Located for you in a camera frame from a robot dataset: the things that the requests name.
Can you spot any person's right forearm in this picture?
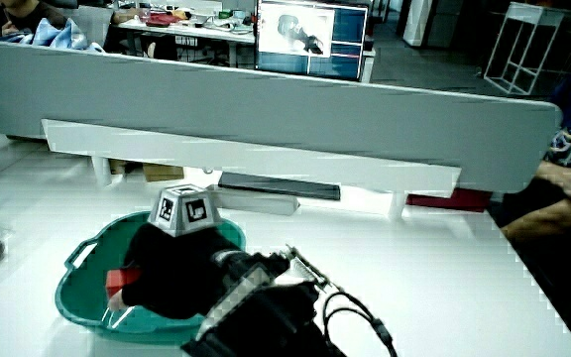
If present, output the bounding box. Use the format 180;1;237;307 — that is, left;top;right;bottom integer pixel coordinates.
180;250;347;357

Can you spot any red box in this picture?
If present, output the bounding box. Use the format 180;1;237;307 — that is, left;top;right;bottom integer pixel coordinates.
405;186;493;213

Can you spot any green plastic tray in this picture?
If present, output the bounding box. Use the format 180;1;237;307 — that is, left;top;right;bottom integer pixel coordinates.
55;211;247;346

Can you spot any white shelf board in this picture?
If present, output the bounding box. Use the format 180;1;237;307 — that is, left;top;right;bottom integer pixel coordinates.
41;118;463;198

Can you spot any grey desk partition panel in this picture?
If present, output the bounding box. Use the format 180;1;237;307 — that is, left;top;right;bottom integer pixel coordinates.
0;39;563;194

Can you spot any light blue cloth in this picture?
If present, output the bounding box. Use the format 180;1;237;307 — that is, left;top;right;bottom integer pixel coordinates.
0;17;106;54

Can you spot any red cloth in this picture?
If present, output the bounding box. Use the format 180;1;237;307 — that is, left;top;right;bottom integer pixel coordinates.
145;12;182;28

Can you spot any white background desk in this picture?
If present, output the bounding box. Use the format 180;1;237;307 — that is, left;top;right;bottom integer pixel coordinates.
115;18;257;68

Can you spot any metal spring bracket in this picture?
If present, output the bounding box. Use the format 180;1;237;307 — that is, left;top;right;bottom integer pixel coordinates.
284;244;342;295

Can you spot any person's right hand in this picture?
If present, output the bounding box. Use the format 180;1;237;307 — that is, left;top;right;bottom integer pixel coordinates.
107;183;253;320

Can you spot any white metal frame rack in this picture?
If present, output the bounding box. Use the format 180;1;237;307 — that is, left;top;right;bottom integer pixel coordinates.
483;1;565;96

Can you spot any brown cardboard box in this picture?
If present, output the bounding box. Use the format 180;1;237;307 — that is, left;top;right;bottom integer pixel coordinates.
141;163;185;183

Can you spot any computer monitor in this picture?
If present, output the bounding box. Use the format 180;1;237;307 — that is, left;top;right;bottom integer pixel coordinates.
254;0;370;82

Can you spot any black cable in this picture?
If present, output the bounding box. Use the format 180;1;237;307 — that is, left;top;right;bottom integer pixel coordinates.
321;291;399;357

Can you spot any red block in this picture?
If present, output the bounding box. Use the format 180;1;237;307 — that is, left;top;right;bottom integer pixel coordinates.
105;268;143;298

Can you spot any black flat keyboard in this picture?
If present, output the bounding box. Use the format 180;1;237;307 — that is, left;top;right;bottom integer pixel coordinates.
217;172;342;202

